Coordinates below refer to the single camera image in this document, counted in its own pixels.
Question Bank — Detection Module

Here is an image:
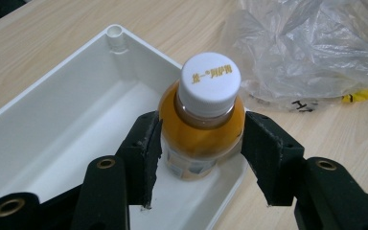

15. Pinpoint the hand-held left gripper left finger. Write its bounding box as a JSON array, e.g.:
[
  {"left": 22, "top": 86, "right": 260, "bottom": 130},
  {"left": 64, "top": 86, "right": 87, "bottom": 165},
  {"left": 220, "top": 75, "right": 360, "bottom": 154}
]
[{"left": 116, "top": 110, "right": 164, "bottom": 210}]

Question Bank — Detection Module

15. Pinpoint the orange drink bottle white cap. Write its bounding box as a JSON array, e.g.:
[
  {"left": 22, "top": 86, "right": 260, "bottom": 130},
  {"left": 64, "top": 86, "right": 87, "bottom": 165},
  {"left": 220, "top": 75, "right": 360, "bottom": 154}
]
[{"left": 157, "top": 52, "right": 246, "bottom": 182}]

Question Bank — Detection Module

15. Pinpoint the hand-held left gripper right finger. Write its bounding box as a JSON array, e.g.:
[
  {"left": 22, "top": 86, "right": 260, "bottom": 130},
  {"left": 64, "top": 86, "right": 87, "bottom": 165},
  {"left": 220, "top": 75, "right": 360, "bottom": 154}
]
[{"left": 241, "top": 110, "right": 306, "bottom": 207}]

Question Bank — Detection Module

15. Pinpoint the clear printed plastic bag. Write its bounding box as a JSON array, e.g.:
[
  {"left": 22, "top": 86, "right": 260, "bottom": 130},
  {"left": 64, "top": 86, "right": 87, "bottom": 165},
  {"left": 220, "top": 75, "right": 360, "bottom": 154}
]
[{"left": 219, "top": 0, "right": 368, "bottom": 113}]

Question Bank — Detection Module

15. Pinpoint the white plastic tray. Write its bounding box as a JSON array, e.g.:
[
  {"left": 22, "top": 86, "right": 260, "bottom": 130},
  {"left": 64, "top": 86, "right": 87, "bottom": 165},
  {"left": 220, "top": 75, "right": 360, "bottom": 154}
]
[{"left": 0, "top": 23, "right": 251, "bottom": 230}]

